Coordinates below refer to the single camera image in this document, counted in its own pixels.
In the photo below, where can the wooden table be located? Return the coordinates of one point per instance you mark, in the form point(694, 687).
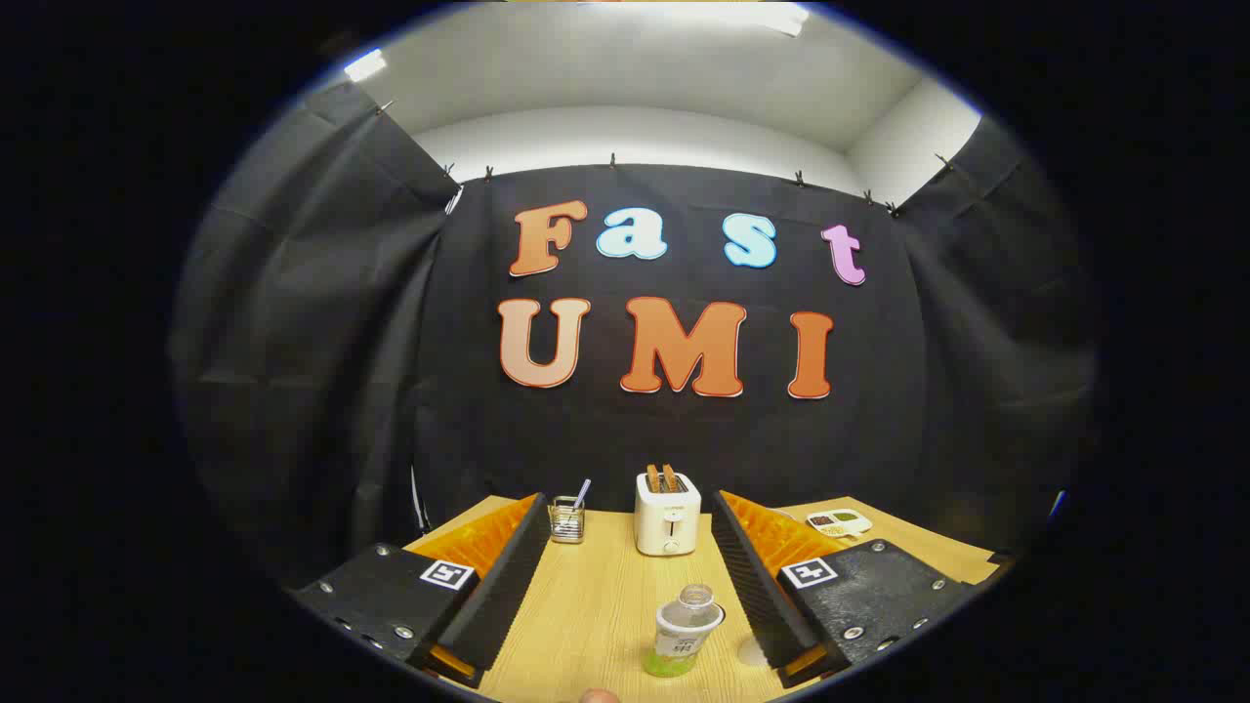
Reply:
point(596, 605)

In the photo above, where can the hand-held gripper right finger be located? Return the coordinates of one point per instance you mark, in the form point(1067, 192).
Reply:
point(757, 596)

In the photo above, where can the black backdrop cloth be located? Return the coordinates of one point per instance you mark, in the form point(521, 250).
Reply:
point(684, 439)

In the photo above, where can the white toaster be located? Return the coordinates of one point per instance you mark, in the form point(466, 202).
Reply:
point(667, 522)

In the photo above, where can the white divided snack dish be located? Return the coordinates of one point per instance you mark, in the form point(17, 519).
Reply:
point(838, 523)

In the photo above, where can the white label juice bottle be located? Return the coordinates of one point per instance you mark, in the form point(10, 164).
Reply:
point(679, 640)

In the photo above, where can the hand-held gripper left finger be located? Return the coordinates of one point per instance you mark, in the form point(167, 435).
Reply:
point(503, 596)

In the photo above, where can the silver spoon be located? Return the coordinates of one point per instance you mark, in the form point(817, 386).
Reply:
point(582, 491)

